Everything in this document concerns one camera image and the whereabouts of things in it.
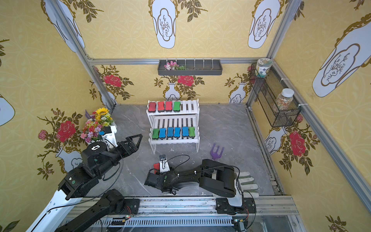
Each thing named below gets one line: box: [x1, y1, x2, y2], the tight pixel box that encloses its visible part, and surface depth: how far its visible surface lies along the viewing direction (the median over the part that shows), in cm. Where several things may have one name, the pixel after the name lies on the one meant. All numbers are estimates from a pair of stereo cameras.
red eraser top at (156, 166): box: [153, 162, 160, 170], surface depth 90 cm
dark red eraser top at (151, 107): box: [147, 101, 157, 113], surface depth 83 cm
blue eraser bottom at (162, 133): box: [158, 127, 167, 139], surface depth 89 cm
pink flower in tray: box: [163, 60, 186, 71], surface depth 89 cm
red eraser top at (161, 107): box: [157, 101, 165, 113], surface depth 85 cm
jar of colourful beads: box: [276, 87, 295, 112], surface depth 66 cm
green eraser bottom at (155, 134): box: [151, 128, 160, 140], surface depth 87 cm
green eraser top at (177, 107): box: [172, 101, 181, 113], surface depth 84 cm
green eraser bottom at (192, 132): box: [188, 126, 196, 138], surface depth 88 cm
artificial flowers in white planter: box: [80, 107, 115, 145], surface depth 91 cm
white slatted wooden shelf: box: [146, 98, 201, 155], surface depth 87 cm
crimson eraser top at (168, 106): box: [165, 101, 173, 112], surface depth 85 cm
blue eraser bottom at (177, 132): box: [173, 127, 182, 138], surface depth 90 cm
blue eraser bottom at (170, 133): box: [167, 126, 174, 138], surface depth 90 cm
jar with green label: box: [255, 58, 273, 78], surface depth 87 cm
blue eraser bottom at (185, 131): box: [181, 126, 190, 137], surface depth 89 cm
